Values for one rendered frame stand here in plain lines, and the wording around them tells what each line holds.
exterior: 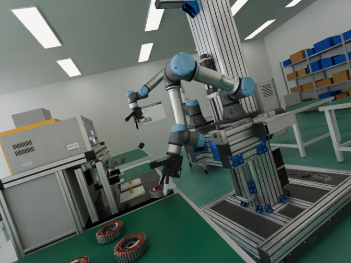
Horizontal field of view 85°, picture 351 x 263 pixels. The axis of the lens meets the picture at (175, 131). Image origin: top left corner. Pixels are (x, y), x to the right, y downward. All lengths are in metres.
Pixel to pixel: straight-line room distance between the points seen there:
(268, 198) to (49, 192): 1.52
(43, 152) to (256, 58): 8.45
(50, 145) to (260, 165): 1.46
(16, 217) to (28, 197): 0.10
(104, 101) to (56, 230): 5.75
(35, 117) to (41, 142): 4.11
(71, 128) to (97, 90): 5.61
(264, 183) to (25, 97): 6.70
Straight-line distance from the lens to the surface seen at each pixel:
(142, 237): 0.76
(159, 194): 0.96
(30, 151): 1.25
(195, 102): 1.73
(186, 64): 1.02
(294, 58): 7.87
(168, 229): 0.81
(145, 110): 6.65
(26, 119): 5.38
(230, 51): 1.67
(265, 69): 9.09
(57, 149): 1.21
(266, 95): 1.74
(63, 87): 6.96
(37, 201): 1.14
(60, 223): 1.15
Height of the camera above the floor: 1.14
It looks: 3 degrees down
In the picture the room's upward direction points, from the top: 17 degrees counter-clockwise
